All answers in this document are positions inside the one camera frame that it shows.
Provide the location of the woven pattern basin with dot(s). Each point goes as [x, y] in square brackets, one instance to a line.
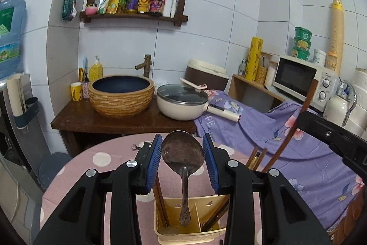
[121, 96]

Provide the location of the grey water dispenser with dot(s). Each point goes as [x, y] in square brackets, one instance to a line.
[23, 142]

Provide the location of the tall tan paper roll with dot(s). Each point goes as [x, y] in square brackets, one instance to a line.
[335, 54]

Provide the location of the blue water jug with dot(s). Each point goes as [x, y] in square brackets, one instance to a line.
[11, 16]

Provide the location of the green hanging packet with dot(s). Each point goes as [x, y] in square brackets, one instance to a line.
[69, 10]

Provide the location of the yellow roll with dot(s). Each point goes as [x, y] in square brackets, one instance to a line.
[253, 58]

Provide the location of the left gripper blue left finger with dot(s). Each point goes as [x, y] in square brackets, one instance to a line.
[154, 156]

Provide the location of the white microwave oven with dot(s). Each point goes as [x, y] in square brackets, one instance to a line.
[294, 77]

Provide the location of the dark wooden counter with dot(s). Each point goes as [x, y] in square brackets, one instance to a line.
[81, 127]

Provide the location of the brown white rice cooker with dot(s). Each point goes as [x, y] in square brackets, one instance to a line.
[199, 72]

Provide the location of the white kettle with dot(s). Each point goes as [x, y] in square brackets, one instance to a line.
[341, 104]

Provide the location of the brown wooden chopstick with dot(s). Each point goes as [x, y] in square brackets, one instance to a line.
[251, 157]
[160, 203]

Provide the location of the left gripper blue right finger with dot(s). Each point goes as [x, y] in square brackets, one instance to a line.
[211, 164]

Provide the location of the brown chopstick group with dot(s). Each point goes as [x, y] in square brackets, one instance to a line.
[293, 129]

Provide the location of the cream pan with lid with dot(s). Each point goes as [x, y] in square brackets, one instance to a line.
[184, 103]

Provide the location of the dark soy sauce bottle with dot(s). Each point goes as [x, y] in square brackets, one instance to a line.
[156, 7]

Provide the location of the light wooden shelf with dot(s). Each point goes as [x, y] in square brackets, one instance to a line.
[253, 94]

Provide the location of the brass faucet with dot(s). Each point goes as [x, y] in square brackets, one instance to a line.
[145, 65]

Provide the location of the stack green instant bowls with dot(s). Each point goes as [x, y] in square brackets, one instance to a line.
[302, 43]

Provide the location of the small steel spoon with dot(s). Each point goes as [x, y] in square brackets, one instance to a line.
[184, 155]

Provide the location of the dark chopstick gold band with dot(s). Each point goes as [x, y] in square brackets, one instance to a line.
[224, 206]

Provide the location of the yellow mug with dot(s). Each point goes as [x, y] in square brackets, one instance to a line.
[76, 91]

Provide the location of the yellow soap bottle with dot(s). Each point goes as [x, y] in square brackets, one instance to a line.
[96, 70]

